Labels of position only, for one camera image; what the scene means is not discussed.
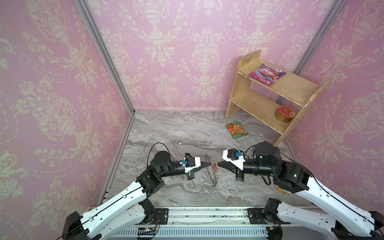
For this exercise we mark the aluminium corner post left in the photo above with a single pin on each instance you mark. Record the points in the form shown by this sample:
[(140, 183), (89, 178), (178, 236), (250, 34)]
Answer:
[(101, 46)]

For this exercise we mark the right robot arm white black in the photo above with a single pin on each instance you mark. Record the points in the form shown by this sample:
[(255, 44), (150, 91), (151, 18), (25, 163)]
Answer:
[(340, 220)]

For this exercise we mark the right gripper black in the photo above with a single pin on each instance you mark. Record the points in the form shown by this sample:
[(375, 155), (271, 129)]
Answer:
[(239, 169)]

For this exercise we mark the pink snack bag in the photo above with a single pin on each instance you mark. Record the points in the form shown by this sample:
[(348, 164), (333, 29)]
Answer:
[(267, 74)]

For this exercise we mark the aluminium corner post right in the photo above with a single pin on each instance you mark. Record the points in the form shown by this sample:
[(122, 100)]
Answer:
[(319, 35)]

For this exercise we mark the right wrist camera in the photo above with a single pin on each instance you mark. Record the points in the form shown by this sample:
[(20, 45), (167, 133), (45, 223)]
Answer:
[(234, 157)]

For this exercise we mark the green orange snack packet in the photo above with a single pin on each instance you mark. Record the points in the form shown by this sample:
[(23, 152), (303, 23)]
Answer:
[(236, 129)]

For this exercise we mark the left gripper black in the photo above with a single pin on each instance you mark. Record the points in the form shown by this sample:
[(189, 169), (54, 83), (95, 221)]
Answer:
[(203, 166)]

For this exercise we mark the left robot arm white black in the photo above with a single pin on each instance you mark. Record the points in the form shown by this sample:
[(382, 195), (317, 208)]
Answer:
[(132, 205)]

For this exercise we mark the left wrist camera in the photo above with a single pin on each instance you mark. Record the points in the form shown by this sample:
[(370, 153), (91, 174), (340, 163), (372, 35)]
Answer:
[(190, 163)]

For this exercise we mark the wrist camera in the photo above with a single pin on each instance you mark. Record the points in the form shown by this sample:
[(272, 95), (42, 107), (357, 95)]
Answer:
[(234, 157), (190, 163)]

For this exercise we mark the red round tin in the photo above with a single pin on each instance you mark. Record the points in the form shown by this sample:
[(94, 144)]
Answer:
[(284, 114)]

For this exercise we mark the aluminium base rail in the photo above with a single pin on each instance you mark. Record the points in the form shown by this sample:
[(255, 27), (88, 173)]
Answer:
[(208, 223)]

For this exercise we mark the wooden shelf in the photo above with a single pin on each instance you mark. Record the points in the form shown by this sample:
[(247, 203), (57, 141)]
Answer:
[(291, 87)]

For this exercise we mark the aluminium corner post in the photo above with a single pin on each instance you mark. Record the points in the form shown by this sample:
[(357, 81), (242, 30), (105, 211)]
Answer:
[(101, 46), (319, 35)]

